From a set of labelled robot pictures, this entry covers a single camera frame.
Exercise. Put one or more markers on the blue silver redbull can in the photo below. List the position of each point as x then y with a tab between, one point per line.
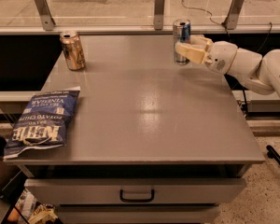
181	34

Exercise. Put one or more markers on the grey drawer with black handle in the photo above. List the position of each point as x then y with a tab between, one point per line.
136	191

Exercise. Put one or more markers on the right metal glass bracket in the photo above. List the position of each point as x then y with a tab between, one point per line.
232	18

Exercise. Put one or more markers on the middle metal glass bracket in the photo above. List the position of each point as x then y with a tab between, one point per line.
158	14

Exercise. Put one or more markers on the metal glass bracket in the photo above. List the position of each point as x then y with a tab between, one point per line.
232	18
158	14
47	21

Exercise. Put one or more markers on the black stand leg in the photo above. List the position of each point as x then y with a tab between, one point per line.
273	154

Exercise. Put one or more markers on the blue kettle chips bag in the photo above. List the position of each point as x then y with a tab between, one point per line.
43	123

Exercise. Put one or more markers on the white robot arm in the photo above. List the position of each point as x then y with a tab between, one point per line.
260	74

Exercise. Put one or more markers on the snack items under table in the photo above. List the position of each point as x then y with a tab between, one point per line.
28	210

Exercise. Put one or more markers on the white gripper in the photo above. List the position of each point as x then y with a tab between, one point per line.
222	57

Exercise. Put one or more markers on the lower grey drawer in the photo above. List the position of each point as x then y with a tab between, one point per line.
172	214

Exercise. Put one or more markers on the gold beverage can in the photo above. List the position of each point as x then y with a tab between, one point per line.
72	50

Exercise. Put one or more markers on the left metal glass bracket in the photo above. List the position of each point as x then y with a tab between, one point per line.
47	21

